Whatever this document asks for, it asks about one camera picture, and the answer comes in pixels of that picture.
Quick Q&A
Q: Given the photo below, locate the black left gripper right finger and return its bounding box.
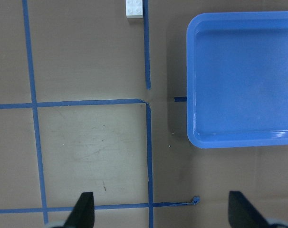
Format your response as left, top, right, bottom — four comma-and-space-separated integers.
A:
228, 191, 270, 228

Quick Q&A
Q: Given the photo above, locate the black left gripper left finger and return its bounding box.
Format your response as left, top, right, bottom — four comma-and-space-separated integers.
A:
63, 192, 95, 228

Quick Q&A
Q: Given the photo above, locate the white block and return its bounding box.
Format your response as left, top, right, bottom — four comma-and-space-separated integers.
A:
125, 0, 143, 19

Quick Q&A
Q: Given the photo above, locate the blue plastic tray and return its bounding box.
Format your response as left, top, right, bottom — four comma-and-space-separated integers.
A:
186, 11, 288, 149

